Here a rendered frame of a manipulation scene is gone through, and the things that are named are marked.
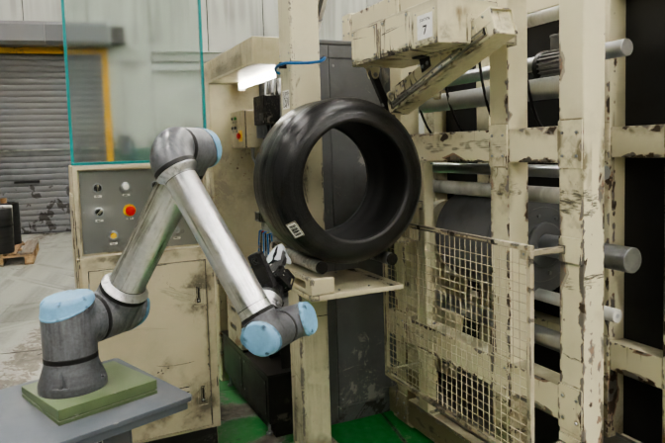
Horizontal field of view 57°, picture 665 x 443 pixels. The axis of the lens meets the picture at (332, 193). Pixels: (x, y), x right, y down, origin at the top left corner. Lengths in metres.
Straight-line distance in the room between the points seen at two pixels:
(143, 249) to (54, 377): 0.42
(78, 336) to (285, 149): 0.85
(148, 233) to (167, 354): 1.01
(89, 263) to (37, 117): 8.88
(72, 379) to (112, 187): 1.00
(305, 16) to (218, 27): 9.02
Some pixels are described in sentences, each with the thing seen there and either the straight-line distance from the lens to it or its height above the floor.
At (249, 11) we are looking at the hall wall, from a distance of 11.62.
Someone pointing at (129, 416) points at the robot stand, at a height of 0.60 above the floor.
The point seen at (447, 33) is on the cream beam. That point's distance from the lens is 2.06.
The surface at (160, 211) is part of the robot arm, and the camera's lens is 1.84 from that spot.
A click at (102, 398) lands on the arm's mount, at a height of 0.64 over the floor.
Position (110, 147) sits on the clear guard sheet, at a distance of 2.66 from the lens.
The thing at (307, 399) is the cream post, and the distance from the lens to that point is 2.65.
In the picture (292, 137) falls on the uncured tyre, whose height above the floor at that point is 1.35.
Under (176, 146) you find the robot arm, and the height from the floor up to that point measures 1.33.
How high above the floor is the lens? 1.31
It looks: 4 degrees down
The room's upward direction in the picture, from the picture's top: 2 degrees counter-clockwise
